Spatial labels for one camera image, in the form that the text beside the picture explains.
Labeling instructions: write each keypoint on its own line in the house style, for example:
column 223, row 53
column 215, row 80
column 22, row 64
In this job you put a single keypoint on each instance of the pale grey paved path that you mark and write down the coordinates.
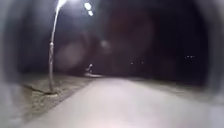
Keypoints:
column 126, row 106

